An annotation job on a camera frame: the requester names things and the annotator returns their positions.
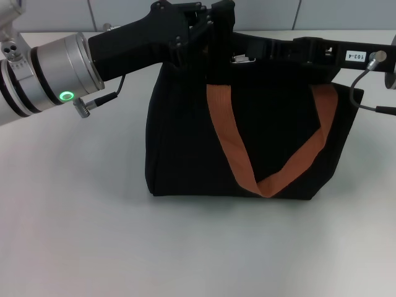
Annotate grey right gripper cable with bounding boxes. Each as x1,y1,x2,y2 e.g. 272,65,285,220
351,51,396,116

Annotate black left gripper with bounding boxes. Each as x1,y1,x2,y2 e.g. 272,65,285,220
88,1,216,82

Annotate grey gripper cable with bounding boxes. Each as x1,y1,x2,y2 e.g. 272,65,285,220
73,23,126,118
351,51,396,116

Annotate grey left gripper cable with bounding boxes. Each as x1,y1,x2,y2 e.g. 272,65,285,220
73,23,126,118

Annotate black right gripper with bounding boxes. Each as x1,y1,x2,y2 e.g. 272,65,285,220
230,36,396,74

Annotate silver zipper pull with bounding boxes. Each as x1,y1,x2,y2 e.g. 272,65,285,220
231,54,256,64

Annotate black food bag orange handles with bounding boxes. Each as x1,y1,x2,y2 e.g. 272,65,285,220
144,0,365,199

